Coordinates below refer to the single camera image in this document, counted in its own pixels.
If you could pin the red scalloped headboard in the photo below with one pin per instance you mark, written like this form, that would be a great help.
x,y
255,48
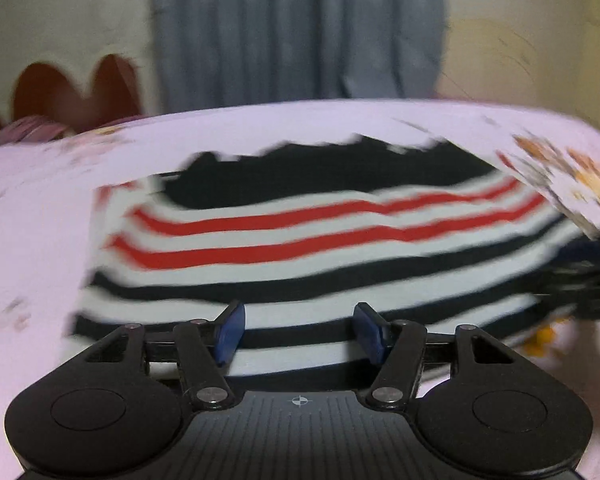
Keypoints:
x,y
70,95

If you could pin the pink floral bed sheet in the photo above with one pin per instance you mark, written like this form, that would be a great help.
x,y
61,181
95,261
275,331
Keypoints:
x,y
30,210

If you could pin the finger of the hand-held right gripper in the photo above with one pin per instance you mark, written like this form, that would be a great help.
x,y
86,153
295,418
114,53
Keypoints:
x,y
585,280

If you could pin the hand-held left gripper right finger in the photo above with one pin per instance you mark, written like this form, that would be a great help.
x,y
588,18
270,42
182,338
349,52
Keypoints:
x,y
369,332

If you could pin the wide blue-grey curtain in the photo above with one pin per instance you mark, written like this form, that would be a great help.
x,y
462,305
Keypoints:
x,y
300,30

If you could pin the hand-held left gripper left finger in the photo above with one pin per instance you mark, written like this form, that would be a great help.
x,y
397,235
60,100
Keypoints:
x,y
230,332

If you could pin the striped knitted child's sweater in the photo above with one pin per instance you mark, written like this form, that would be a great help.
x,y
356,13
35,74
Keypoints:
x,y
305,245

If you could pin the cream arched headboard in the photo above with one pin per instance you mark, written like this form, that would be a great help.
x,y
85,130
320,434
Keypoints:
x,y
520,70

